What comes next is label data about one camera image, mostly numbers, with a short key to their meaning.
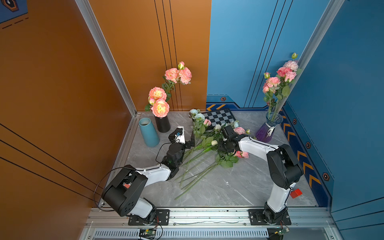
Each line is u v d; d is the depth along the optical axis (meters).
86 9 0.70
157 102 0.61
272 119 0.94
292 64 0.81
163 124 1.03
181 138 0.73
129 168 0.48
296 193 0.76
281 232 0.70
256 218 0.72
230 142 0.72
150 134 0.92
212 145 0.97
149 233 0.71
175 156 0.65
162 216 0.74
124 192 0.44
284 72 0.81
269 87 0.81
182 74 0.68
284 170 0.49
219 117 1.13
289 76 0.77
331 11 0.71
